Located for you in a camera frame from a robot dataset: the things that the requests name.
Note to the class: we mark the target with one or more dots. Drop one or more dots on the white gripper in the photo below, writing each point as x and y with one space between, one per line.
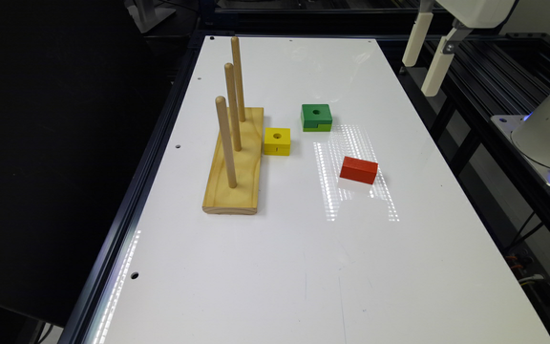
476 14

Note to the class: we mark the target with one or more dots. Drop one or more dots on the yellow wooden block with hole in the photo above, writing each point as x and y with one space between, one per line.
277 141

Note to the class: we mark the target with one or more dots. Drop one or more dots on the green wooden block with hole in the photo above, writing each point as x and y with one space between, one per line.
316 118

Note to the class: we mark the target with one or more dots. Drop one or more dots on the red wooden block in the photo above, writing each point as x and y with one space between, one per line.
359 170

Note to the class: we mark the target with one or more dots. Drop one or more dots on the far wooden peg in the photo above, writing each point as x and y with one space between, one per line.
238 76

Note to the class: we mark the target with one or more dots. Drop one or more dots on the wooden peg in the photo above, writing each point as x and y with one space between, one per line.
238 76
226 141
233 107

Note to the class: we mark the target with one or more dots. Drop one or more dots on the middle wooden peg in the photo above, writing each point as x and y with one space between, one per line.
233 107

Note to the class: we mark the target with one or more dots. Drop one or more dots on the near wooden peg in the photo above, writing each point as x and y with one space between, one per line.
226 141

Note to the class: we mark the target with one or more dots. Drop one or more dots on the wooden peg board base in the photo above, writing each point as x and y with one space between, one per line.
219 197

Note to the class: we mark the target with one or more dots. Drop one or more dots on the grey stand base background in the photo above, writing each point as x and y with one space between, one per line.
146 14

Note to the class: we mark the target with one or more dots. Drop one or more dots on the black side panel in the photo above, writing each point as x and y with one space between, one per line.
80 94

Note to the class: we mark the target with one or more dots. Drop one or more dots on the black aluminium frame rails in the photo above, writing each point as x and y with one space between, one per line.
492 76

